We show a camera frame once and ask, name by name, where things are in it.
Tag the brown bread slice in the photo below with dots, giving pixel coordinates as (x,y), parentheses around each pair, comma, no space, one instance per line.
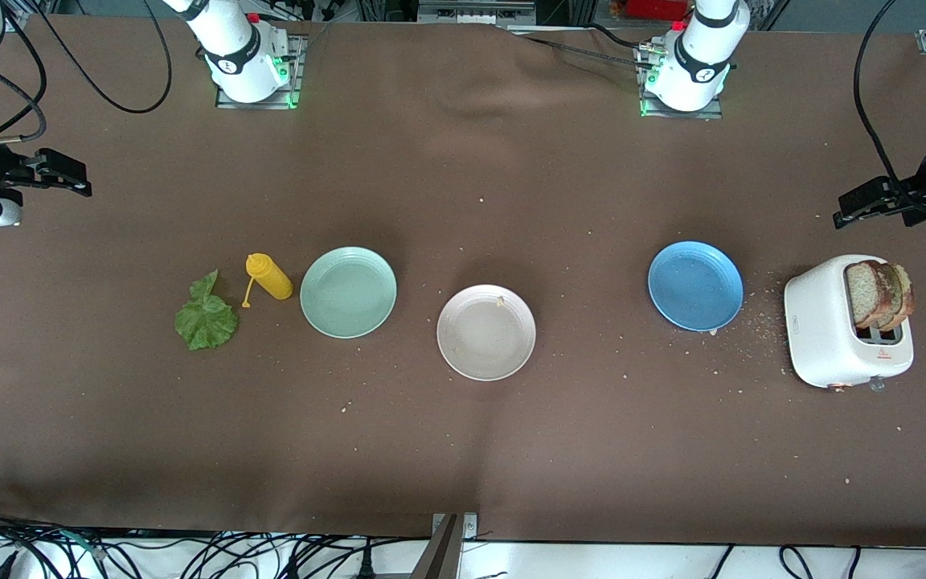
(905,301)
(863,293)

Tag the green lettuce leaf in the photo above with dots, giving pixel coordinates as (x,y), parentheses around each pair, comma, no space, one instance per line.
(206,322)

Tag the yellow mustard squeeze bottle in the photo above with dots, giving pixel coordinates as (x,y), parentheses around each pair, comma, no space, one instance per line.
(270,277)

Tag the blue plate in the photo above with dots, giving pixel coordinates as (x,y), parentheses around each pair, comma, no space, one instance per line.
(694,285)

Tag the pale green plate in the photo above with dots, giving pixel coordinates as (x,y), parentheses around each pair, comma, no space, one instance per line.
(348,293)

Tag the beige plate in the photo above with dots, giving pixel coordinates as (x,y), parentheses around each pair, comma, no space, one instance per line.
(485,338)

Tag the white toaster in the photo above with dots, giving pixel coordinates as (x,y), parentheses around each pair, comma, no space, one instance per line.
(817,330)

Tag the red box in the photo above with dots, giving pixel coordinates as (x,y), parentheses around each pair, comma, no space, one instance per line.
(656,8)

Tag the brown tablecloth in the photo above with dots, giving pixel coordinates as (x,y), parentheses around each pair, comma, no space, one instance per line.
(463,161)

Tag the grey metal device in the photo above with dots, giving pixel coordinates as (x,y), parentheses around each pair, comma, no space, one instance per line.
(475,12)

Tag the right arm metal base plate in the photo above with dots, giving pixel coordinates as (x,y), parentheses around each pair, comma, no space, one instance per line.
(230,103)

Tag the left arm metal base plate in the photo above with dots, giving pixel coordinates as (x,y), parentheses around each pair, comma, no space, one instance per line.
(708,114)

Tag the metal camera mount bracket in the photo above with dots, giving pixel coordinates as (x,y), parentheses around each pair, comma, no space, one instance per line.
(440,555)

